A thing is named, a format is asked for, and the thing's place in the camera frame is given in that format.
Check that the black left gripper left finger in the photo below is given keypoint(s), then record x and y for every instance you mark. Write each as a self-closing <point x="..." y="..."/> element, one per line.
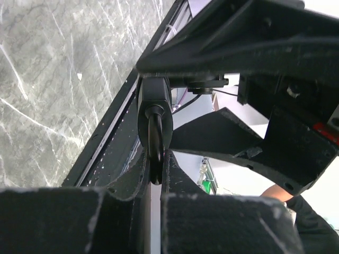
<point x="109" y="219"/>

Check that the aluminium extrusion rail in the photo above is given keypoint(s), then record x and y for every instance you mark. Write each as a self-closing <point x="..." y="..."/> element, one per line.
<point x="177" y="21"/>

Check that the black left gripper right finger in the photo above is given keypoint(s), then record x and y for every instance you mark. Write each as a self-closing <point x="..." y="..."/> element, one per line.
<point x="193" y="221"/>

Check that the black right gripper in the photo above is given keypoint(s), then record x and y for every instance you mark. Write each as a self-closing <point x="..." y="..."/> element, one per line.
<point x="298" y="145"/>

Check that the black padlock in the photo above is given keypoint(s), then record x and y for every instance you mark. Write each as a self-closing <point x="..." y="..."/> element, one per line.
<point x="154" y="122"/>

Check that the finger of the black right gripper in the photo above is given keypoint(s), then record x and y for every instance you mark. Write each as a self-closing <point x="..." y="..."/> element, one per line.
<point x="251" y="38"/>

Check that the person forearm black sleeve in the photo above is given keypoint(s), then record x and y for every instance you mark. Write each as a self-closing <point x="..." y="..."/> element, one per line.
<point x="317" y="236"/>

